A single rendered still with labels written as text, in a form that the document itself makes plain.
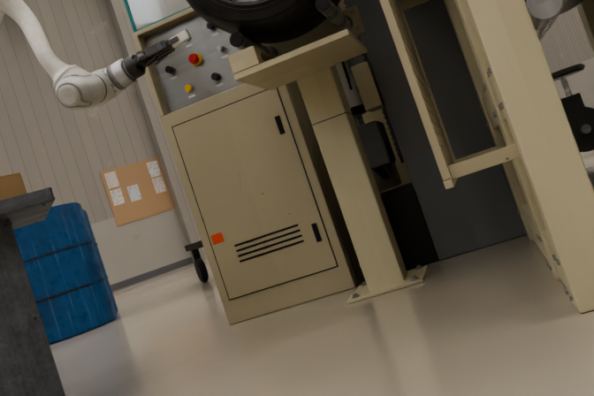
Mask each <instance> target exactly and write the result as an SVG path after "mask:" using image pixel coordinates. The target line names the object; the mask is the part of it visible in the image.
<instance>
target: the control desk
mask: <svg viewBox="0 0 594 396"><path fill-rule="evenodd" d="M233 1H236V2H254V1H258V0H233ZM185 29H187V30H188V32H189V33H190V35H191V38H190V39H188V40H187V41H185V42H183V43H181V44H180V45H179V46H177V47H176V48H175V49H176V50H175V51H173V52H172V53H171V54H170V55H169V56H168V57H166V58H165V59H163V60H162V61H161V62H160V63H159V64H158V65H156V63H153V65H151V66H147V67H146V75H147V78H148V83H149V85H150V88H151V91H152V94H153V96H154V99H155V102H156V107H157V110H158V113H159V116H160V117H161V120H162V123H163V126H164V130H165V133H166V136H167V139H168V142H169V144H170V147H171V152H172V154H173V157H174V160H175V163H176V165H177V168H178V171H179V176H180V178H181V181H182V184H183V187H184V189H185V192H186V195H187V199H188V202H189V205H190V208H191V210H192V213H193V216H194V221H195V223H196V226H197V229H198V232H199V234H200V237H201V240H202V244H203V247H204V250H205V253H206V256H207V258H208V261H209V266H210V268H211V272H212V275H213V278H214V280H215V283H216V286H217V290H218V293H219V296H220V299H221V301H222V304H223V307H224V310H225V314H226V317H227V320H228V323H229V325H231V324H236V323H239V322H243V321H246V320H248V319H252V318H255V317H258V316H263V315H266V314H269V313H272V312H275V311H279V310H281V309H284V308H290V307H292V306H296V305H299V304H302V303H305V302H308V301H313V300H316V299H319V298H323V297H325V296H328V295H332V294H335V293H340V292H343V291H346V290H349V289H352V288H355V287H356V286H357V285H358V283H359V282H360V281H361V280H362V278H363V277H364V276H363V273H362V268H361V267H360V263H359V260H358V257H357V255H356V253H355V250H354V245H353V242H352V240H351V237H350V234H349V231H348V229H347V225H346V222H345V219H344V217H343V214H342V211H341V208H340V206H339V201H338V199H337V196H336V194H335V191H334V188H333V185H332V183H331V178H330V175H329V172H328V170H327V168H326V165H325V162H324V158H323V155H322V152H321V149H320V147H319V144H318V141H317V139H316V137H315V132H314V129H313V126H312V124H311V121H310V118H309V116H308V111H307V109H306V106H305V103H304V101H303V98H302V95H301V91H300V88H299V85H298V82H297V80H295V81H293V82H290V83H288V84H285V85H283V86H281V87H278V88H274V89H272V90H268V89H264V88H259V87H256V86H253V85H249V84H247V83H243V82H240V81H237V80H235V79H234V76H233V75H234V74H233V73H232V68H231V66H230V63H229V60H228V56H230V55H231V54H233V53H236V52H238V51H241V49H237V48H235V47H233V46H232V45H231V44H230V36H231V34H229V33H226V31H224V30H221V29H219V28H217V27H214V26H213V25H211V24H210V23H209V22H207V21H206V20H205V19H203V18H202V17H201V16H199V15H198V14H197V13H196V12H195V11H194V10H193V8H192V7H191V8H188V9H186V10H184V11H181V12H179V13H177V14H175V15H172V16H170V17H169V18H167V19H163V20H161V21H159V22H157V23H155V24H153V25H151V26H148V27H145V28H143V29H141V30H139V31H137V32H134V33H133V38H134V40H135V43H136V46H137V49H138V51H141V50H144V49H146V48H148V47H150V46H152V45H154V44H156V43H158V42H160V41H162V40H165V41H166V40H168V41H169V39H171V38H172V37H173V36H174V35H176V34H178V33H180V32H181V31H183V30H185ZM220 232H221V233H222V235H223V238H224V241H223V242H220V243H217V244H215V245H214V244H213V241H212V238H211V235H214V234H217V233H220Z"/></svg>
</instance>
